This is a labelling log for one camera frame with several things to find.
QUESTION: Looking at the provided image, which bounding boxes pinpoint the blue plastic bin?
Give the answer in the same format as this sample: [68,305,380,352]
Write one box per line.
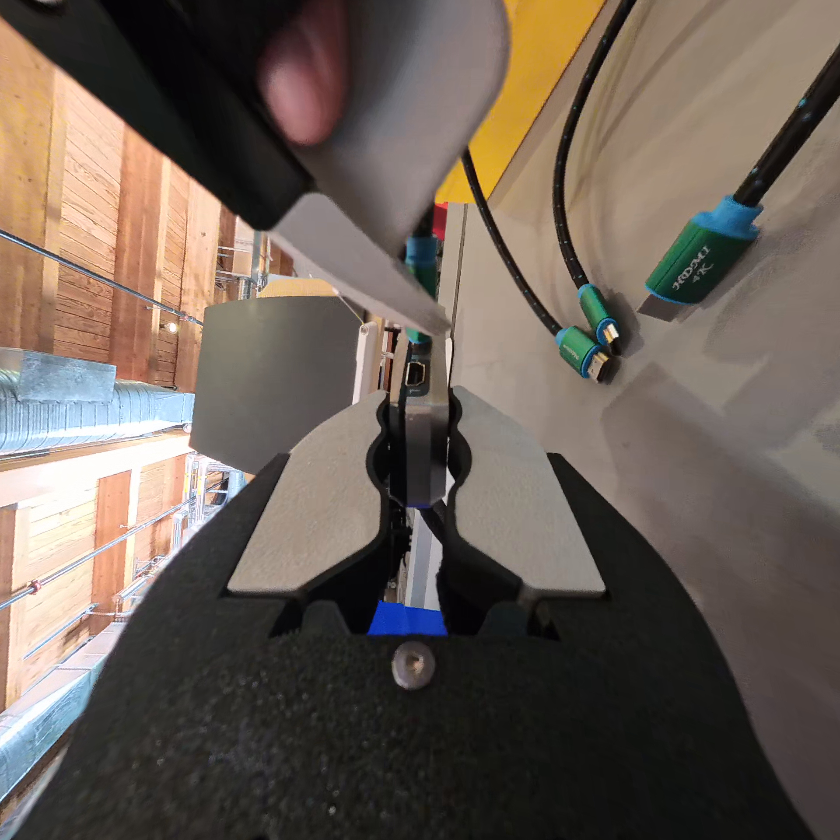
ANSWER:
[366,600,450,636]

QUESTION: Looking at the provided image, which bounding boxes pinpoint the silver ventilation duct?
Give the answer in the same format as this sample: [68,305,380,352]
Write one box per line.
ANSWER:
[0,348,196,458]
[0,633,126,798]

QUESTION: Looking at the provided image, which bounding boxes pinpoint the black and silver switch box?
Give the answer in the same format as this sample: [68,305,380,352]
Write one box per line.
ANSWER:
[387,338,455,546]

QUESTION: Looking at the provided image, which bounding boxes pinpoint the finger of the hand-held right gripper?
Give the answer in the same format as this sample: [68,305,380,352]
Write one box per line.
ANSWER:
[268,193,455,337]
[289,0,513,261]

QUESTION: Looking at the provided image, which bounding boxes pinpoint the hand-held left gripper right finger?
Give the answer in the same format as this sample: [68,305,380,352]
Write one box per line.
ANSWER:
[441,386,608,599]

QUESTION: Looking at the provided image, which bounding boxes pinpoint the braided black cable green plugs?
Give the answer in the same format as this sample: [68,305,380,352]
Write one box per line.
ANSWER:
[637,62,840,324]
[402,147,622,385]
[553,0,639,357]

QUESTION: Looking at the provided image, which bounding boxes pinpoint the white clip bar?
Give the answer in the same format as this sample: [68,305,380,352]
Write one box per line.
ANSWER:
[353,322,380,406]

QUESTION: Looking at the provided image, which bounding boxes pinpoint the black board wooden rim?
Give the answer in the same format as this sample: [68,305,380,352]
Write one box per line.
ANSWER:
[189,279,389,475]

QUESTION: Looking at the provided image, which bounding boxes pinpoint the person's right hand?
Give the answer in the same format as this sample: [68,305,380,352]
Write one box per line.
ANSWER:
[258,0,350,145]

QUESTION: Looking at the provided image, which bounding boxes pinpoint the yellow plastic bin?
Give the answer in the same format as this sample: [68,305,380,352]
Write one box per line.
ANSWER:
[435,0,608,206]

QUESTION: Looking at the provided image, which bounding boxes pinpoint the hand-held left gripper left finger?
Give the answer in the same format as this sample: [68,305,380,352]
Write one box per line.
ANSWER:
[226,390,391,599]

